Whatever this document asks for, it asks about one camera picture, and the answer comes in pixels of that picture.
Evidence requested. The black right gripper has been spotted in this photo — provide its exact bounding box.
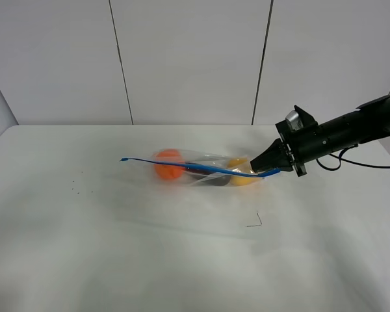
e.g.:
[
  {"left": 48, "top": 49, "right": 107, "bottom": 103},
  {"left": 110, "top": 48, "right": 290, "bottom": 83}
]
[{"left": 250, "top": 120, "right": 317, "bottom": 177}]

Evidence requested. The clear zip bag blue seal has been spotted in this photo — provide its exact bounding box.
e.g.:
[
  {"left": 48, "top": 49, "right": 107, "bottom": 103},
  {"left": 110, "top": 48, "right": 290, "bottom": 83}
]
[{"left": 120, "top": 148, "right": 281, "bottom": 187}]

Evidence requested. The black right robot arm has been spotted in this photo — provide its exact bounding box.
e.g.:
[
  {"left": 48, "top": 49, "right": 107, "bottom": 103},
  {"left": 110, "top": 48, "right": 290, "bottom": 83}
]
[{"left": 250, "top": 94, "right": 390, "bottom": 177}]

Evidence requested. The yellow pear fruit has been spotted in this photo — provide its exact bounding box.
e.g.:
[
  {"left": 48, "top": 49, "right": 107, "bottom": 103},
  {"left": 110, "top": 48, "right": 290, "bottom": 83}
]
[{"left": 227, "top": 158, "right": 257, "bottom": 187}]

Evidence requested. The dark purple eggplant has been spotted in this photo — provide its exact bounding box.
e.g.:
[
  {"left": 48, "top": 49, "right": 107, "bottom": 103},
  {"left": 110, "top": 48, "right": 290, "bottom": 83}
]
[{"left": 185, "top": 162, "right": 231, "bottom": 187}]

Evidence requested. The orange round fruit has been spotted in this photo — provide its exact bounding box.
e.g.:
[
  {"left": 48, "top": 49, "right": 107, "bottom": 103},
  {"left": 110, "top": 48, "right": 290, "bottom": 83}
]
[{"left": 153, "top": 148, "right": 185, "bottom": 181}]

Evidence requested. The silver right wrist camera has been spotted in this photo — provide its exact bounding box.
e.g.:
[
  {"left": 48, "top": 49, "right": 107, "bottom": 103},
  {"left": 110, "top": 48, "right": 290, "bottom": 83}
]
[{"left": 285, "top": 105, "right": 318, "bottom": 133}]

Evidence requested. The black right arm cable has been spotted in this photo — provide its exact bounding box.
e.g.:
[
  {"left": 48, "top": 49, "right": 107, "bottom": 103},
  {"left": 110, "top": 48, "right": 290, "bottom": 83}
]
[{"left": 315, "top": 144, "right": 390, "bottom": 170}]

